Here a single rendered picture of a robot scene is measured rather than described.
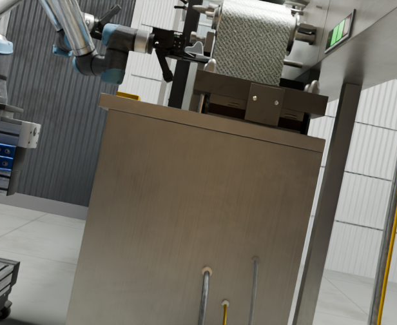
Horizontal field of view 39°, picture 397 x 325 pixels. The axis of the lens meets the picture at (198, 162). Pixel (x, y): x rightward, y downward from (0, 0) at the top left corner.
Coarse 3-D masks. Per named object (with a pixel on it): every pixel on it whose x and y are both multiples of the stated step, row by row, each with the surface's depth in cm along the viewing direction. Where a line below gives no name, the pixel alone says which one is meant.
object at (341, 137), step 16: (352, 96) 198; (336, 112) 203; (352, 112) 198; (336, 128) 199; (352, 128) 198; (336, 144) 198; (336, 160) 199; (336, 176) 199; (320, 192) 203; (336, 192) 199; (320, 208) 199; (336, 208) 199; (320, 224) 199; (320, 240) 199; (320, 256) 199; (304, 272) 202; (320, 272) 199; (304, 288) 199; (304, 304) 199; (304, 320) 200
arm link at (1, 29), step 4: (8, 12) 211; (4, 16) 209; (8, 16) 212; (0, 20) 208; (4, 20) 209; (8, 20) 213; (0, 24) 208; (4, 24) 210; (0, 28) 209; (4, 28) 210; (0, 32) 209; (4, 32) 211; (0, 36) 209; (4, 36) 211
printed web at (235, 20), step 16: (224, 0) 208; (240, 0) 209; (256, 0) 212; (224, 16) 184; (240, 16) 184; (256, 16) 184; (272, 16) 185; (288, 16) 186; (240, 32) 184; (256, 32) 184; (272, 32) 184; (288, 32) 184
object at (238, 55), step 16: (224, 32) 184; (224, 48) 184; (240, 48) 184; (256, 48) 184; (272, 48) 184; (224, 64) 184; (240, 64) 184; (256, 64) 184; (272, 64) 184; (256, 80) 184; (272, 80) 184
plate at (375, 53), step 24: (336, 0) 165; (360, 0) 137; (384, 0) 117; (312, 24) 199; (360, 24) 132; (384, 24) 120; (312, 48) 189; (336, 48) 152; (360, 48) 145; (384, 48) 140; (288, 72) 233; (336, 72) 184; (360, 72) 176; (384, 72) 168; (336, 96) 235
